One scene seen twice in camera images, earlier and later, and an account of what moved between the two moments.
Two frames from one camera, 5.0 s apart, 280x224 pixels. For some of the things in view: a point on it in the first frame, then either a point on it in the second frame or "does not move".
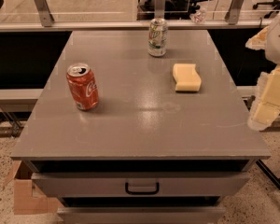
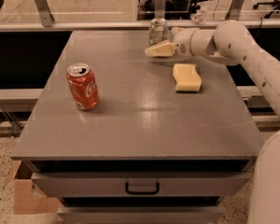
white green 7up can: (158, 37) does not move
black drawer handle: (158, 188) does not move
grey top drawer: (139, 185) does not move
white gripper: (279, 44) → (182, 42)
